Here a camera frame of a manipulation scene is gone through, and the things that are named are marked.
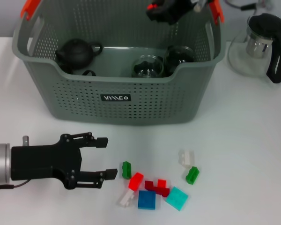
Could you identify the teal toy brick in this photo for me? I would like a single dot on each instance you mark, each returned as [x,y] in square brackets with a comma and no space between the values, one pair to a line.
[176,198]

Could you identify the dark red toy brick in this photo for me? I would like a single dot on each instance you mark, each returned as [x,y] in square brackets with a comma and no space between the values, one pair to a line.
[164,191]
[150,185]

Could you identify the small red toy brick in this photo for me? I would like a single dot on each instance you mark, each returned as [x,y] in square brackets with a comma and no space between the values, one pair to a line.
[151,6]

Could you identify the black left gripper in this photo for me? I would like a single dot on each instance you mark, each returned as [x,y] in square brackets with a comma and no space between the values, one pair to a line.
[44,161]

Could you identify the black clay teapot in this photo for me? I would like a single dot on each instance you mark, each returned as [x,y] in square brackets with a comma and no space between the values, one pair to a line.
[76,52]

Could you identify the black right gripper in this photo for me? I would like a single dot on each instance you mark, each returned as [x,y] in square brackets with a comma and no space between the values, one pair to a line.
[178,9]

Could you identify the blue flat toy brick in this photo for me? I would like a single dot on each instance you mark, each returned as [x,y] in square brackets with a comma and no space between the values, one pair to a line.
[146,199]

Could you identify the white toy brick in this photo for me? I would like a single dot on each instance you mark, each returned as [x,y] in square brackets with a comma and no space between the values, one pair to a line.
[126,198]
[187,159]

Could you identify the glass teapot with black lid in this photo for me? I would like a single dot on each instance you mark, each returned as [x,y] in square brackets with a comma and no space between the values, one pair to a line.
[248,54]

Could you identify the green toy brick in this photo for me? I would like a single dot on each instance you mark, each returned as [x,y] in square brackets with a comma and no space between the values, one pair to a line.
[126,170]
[192,175]

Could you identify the small black clay teacup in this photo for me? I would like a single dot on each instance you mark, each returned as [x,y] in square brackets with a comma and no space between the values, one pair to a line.
[66,69]

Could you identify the grey perforated storage basket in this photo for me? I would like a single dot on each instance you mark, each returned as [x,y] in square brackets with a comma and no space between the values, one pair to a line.
[142,103]

